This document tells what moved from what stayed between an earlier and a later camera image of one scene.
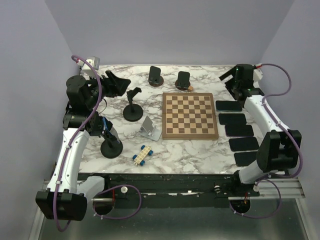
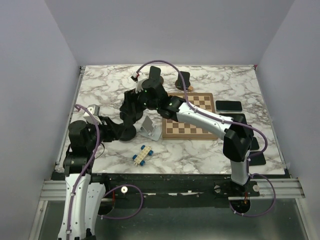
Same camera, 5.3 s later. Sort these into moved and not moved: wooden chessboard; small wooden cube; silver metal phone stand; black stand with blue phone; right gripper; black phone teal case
Moved: black stand with blue phone; right gripper
Not moved: black phone teal case; silver metal phone stand; wooden chessboard; small wooden cube
